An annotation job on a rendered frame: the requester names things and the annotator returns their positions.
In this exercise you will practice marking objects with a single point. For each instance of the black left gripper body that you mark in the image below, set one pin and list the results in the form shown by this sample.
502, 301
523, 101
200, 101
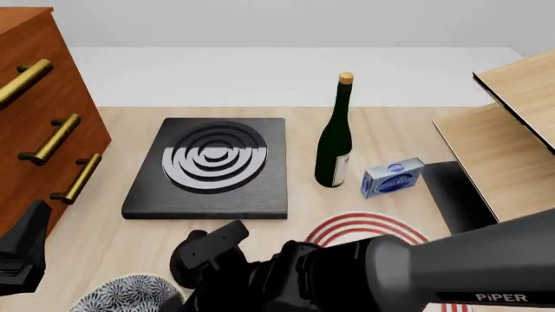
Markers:
19, 274

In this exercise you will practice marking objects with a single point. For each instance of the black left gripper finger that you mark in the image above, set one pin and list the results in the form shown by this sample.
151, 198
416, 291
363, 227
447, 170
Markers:
32, 230

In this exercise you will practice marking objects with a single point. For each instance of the grey and black right robot arm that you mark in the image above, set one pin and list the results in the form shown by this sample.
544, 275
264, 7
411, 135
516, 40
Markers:
433, 269

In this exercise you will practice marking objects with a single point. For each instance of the black and white patterned bowl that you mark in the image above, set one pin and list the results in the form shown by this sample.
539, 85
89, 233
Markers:
126, 292

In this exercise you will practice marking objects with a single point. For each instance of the flat black stove plate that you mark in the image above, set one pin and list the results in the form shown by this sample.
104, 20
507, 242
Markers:
264, 182

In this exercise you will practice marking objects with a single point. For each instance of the white plate with red rings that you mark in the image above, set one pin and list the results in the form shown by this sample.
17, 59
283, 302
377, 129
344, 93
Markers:
347, 227

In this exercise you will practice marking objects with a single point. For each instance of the red-brown wooden cabinet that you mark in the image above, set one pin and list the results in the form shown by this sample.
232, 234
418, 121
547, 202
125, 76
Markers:
52, 97

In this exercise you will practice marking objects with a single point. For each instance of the dark green wine bottle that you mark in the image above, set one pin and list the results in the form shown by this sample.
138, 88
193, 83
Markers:
333, 146

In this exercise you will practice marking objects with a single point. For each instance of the small blue printed box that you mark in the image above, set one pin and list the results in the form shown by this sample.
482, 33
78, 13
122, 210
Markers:
392, 182

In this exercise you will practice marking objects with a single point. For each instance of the pale wooden rack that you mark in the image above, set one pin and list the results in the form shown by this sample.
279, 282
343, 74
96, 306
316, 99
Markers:
507, 146

